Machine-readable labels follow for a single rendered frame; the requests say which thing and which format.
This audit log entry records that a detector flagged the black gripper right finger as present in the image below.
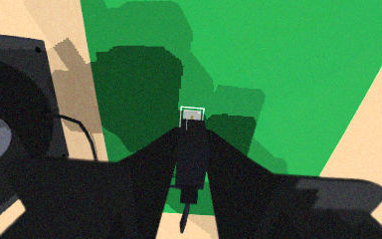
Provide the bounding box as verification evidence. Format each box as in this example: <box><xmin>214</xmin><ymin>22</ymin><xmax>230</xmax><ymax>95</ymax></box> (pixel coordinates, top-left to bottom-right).
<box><xmin>206</xmin><ymin>129</ymin><xmax>382</xmax><ymax>239</ymax></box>

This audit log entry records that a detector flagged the green circuit board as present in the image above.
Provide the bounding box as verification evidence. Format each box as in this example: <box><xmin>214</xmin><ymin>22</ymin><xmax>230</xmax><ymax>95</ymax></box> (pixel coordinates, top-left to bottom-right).
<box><xmin>80</xmin><ymin>0</ymin><xmax>382</xmax><ymax>176</ymax></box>

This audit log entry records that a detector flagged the black cable with plug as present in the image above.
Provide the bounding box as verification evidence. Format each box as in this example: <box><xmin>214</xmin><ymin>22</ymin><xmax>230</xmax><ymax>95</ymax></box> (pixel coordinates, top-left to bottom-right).
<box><xmin>46</xmin><ymin>113</ymin><xmax>210</xmax><ymax>234</ymax></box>

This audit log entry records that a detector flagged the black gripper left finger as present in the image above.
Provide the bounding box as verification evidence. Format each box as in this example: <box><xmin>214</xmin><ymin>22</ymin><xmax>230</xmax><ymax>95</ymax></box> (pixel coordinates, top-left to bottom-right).
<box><xmin>5</xmin><ymin>126</ymin><xmax>180</xmax><ymax>239</ymax></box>

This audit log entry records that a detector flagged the black cooling fan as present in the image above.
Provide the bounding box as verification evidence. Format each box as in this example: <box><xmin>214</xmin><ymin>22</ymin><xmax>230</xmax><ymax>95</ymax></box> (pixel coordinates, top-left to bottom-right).
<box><xmin>0</xmin><ymin>34</ymin><xmax>69</xmax><ymax>215</ymax></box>

